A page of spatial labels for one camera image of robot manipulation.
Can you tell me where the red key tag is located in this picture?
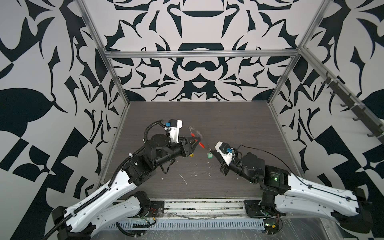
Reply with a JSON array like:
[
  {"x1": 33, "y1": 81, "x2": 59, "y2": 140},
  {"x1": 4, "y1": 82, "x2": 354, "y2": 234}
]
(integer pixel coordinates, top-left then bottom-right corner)
[{"x1": 190, "y1": 133, "x2": 207, "y2": 150}]

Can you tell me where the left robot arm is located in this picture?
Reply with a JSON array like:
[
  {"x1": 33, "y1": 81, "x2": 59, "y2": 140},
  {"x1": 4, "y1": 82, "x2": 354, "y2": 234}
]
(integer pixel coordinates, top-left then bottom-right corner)
[{"x1": 50, "y1": 134, "x2": 201, "y2": 240}]

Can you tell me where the small electronics board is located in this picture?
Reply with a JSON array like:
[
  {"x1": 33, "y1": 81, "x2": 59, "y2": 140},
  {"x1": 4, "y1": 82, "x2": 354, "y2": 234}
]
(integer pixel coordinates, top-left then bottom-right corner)
[{"x1": 263, "y1": 218, "x2": 284, "y2": 236}]

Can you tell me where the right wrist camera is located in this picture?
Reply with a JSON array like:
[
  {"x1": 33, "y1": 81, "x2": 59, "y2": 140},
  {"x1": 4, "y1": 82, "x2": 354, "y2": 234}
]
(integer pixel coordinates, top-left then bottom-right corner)
[{"x1": 215, "y1": 142, "x2": 235, "y2": 165}]

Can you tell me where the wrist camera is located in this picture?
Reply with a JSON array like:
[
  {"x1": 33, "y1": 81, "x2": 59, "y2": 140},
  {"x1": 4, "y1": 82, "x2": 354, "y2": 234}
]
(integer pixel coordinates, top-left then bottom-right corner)
[
  {"x1": 165, "y1": 119, "x2": 183, "y2": 144},
  {"x1": 215, "y1": 142, "x2": 235, "y2": 165}
]

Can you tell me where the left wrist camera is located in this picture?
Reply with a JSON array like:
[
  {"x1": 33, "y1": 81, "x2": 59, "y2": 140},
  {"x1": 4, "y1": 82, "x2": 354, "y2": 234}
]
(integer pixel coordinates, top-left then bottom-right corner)
[{"x1": 165, "y1": 119, "x2": 183, "y2": 144}]

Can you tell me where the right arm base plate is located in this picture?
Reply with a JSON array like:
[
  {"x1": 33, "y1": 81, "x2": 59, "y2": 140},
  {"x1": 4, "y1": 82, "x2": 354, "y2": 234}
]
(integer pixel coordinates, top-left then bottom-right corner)
[{"x1": 244, "y1": 200, "x2": 278, "y2": 218}]

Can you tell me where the white cable duct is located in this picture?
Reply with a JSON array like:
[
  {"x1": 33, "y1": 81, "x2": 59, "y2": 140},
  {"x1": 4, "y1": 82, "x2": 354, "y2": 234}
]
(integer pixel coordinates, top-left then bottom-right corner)
[{"x1": 119, "y1": 219, "x2": 265, "y2": 231}]

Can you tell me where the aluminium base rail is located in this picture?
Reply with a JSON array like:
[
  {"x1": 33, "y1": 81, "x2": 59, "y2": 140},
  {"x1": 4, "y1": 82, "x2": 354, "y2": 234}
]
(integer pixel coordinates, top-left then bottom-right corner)
[{"x1": 80, "y1": 197, "x2": 301, "y2": 219}]

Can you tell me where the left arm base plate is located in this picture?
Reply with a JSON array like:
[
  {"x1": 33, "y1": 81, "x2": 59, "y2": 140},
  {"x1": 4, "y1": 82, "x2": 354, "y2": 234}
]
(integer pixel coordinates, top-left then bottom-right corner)
[{"x1": 145, "y1": 201, "x2": 165, "y2": 218}]

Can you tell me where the black corrugated cable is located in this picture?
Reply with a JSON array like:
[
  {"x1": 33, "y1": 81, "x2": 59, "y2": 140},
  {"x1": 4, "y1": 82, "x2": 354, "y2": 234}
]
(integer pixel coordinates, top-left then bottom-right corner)
[{"x1": 115, "y1": 221, "x2": 151, "y2": 238}]

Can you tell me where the black wall hook rack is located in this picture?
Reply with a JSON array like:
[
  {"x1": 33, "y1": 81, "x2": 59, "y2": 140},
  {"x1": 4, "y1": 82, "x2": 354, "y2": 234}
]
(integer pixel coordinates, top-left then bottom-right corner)
[{"x1": 320, "y1": 72, "x2": 384, "y2": 145}]

